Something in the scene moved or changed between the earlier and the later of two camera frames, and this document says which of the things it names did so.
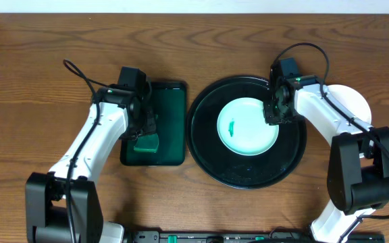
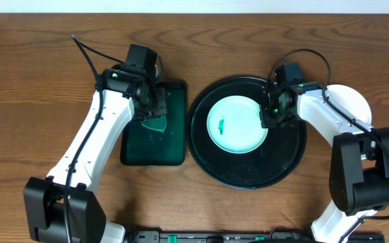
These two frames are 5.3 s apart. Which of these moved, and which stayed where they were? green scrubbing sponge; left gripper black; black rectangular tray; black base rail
Moved: green scrubbing sponge; left gripper black
Stayed: black rectangular tray; black base rail
